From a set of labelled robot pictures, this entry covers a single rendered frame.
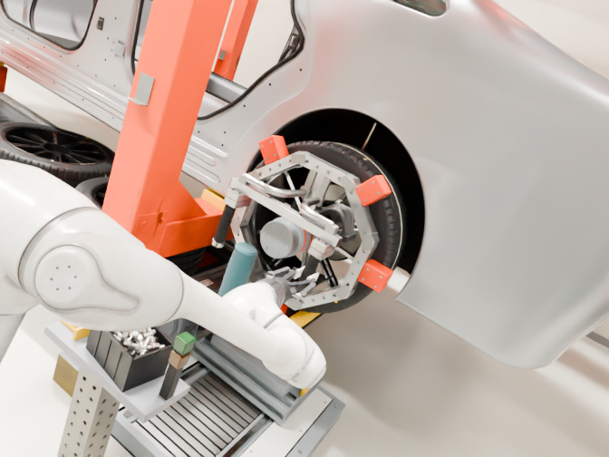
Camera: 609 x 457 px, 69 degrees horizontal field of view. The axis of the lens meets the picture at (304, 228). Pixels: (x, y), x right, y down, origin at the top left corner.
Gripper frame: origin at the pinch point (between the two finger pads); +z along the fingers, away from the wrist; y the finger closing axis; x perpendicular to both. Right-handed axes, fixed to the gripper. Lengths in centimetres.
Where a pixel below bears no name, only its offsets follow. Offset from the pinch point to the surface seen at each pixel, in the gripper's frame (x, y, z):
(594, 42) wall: 169, 34, 393
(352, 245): -2, -4, 50
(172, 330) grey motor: -52, -42, 3
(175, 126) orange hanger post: 23, -60, -6
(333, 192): 14, -21, 50
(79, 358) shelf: -39, -37, -43
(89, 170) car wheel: -33, -143, 36
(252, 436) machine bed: -77, 2, 12
